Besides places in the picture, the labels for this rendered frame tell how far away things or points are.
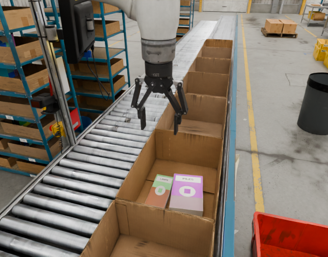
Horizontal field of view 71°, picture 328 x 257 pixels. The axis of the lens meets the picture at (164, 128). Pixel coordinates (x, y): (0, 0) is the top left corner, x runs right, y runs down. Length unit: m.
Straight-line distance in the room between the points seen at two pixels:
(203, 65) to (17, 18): 1.37
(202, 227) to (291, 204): 1.67
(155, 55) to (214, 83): 1.12
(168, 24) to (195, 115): 0.84
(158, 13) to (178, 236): 0.60
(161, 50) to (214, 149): 0.53
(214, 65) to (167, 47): 1.48
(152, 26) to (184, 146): 0.57
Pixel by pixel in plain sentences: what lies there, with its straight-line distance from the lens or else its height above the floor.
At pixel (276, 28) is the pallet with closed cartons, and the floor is 0.29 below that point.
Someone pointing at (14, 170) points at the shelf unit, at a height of 0.14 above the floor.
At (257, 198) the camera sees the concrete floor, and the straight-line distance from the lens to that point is 2.22.
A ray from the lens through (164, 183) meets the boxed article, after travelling 0.93.
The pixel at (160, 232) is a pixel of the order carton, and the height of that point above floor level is 0.95.
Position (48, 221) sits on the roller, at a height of 0.74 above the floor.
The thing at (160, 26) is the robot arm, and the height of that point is 1.49.
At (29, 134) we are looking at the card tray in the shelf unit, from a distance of 2.08.
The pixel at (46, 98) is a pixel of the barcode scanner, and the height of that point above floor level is 1.08.
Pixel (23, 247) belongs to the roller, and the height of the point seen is 0.74.
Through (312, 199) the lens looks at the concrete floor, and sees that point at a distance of 2.44.
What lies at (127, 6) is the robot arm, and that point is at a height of 1.52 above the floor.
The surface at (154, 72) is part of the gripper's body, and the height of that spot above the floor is 1.38.
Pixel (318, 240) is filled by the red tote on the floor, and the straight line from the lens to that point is 1.95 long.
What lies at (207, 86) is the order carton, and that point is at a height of 0.95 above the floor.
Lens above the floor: 1.57
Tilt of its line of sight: 32 degrees down
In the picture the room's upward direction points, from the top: straight up
